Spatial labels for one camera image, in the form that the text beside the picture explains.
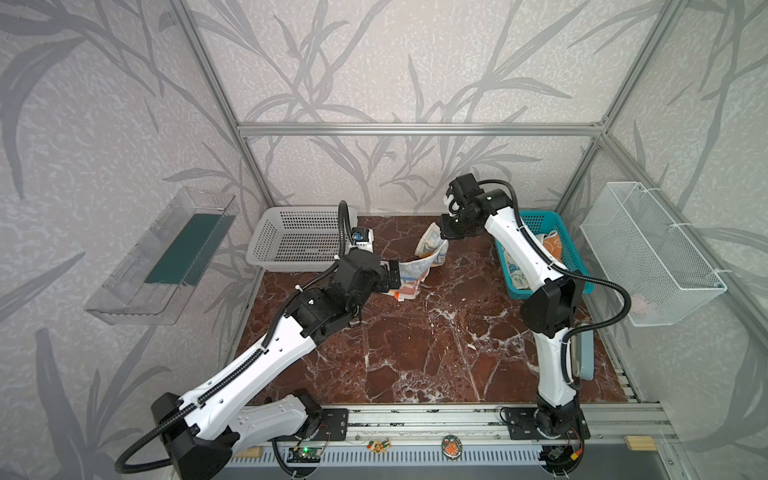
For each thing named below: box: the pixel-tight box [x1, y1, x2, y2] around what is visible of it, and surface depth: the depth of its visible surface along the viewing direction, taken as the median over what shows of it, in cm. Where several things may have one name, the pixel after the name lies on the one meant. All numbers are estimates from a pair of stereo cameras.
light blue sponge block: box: [578, 322, 595, 381], surface depth 82 cm
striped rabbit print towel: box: [384, 222, 449, 301], surface depth 96 cm
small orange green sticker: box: [366, 437, 392, 453], surface depth 72 cm
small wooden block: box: [624, 436, 658, 451], surface depth 72 cm
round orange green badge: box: [441, 435, 463, 460], surface depth 72 cm
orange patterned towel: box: [535, 230, 563, 262], surface depth 104 cm
